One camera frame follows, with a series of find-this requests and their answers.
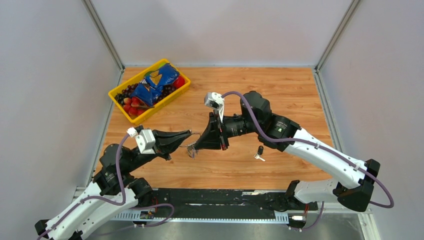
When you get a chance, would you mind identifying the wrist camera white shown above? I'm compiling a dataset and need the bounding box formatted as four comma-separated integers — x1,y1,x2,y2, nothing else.
126,127,156,155
204,92,225,122

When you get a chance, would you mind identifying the blue snack bag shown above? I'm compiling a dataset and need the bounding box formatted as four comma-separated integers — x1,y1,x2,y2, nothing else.
131,63,180,99

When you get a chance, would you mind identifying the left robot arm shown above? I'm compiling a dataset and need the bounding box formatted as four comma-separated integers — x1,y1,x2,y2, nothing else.
34,125,193,240

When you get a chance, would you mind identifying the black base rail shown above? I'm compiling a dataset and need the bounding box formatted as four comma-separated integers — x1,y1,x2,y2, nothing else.
138,188,318,220

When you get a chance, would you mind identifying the red strawberries cluster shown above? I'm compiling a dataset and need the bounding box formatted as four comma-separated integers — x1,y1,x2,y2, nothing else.
122,97,146,117

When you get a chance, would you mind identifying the yellow plastic bin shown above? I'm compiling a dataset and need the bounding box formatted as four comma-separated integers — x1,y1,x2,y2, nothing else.
108,58,191,125

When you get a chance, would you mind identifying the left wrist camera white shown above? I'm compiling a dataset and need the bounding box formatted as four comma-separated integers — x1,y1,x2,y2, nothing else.
126,127,156,155

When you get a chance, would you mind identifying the dark grape bunch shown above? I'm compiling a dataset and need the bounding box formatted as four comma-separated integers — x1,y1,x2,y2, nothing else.
114,83,177,106

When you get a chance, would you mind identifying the red apple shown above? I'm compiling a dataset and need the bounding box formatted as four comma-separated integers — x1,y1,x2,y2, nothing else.
172,75,185,89

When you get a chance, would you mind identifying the key with black tag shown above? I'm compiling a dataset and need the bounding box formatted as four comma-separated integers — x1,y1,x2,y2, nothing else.
254,145,266,162

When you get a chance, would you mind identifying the large metal keyring with keys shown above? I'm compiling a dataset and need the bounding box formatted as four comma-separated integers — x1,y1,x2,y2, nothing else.
179,139,199,160

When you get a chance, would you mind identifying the aluminium frame rail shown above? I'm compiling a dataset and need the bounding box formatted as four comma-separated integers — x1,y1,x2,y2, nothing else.
59,188,382,240

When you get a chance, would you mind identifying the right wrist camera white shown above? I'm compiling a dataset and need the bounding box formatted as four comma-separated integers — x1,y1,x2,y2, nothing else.
204,92,225,122

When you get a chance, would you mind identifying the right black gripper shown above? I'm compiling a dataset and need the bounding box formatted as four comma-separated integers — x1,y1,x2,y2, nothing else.
194,108,261,151

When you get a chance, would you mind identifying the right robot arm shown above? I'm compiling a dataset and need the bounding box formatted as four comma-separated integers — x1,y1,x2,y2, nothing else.
193,91,380,212

